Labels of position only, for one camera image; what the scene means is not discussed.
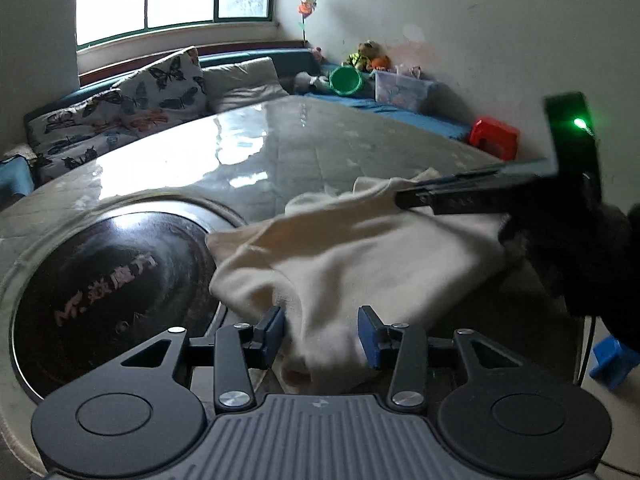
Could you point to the plain beige cushion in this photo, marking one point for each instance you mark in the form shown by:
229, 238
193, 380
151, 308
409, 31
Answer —
245, 82

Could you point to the colourful pinwheel toy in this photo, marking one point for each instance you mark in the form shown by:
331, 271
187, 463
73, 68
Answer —
307, 7

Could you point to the butterfly print cushion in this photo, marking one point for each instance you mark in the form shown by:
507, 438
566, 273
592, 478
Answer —
165, 80
75, 130

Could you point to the beige garment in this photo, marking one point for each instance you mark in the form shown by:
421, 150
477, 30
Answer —
350, 260

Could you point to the person's right hand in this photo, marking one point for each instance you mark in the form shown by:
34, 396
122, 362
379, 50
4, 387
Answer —
575, 250

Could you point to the grey plush toy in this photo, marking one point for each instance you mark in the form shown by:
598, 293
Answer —
307, 82

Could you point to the blue plastic stool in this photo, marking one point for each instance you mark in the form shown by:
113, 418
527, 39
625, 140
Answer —
612, 360

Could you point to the blue sofa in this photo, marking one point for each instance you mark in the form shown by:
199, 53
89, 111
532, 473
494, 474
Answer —
425, 122

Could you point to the red plastic stool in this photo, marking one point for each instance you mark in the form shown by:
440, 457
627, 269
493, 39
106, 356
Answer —
492, 132

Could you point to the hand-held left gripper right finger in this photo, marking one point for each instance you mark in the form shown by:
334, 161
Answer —
369, 337

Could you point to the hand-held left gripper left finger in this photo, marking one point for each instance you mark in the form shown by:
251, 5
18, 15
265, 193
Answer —
275, 330

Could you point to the green plastic bucket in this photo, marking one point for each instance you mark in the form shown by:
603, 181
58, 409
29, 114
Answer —
345, 80

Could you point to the clear plastic storage box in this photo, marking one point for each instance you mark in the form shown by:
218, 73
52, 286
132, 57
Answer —
400, 92

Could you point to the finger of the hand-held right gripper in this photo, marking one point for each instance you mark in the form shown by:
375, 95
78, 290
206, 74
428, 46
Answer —
500, 169
450, 202

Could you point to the brown and yellow plush toy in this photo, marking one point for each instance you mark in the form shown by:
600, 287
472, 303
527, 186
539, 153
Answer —
370, 52

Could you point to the round black induction cooktop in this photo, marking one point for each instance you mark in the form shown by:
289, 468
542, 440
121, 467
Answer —
100, 270

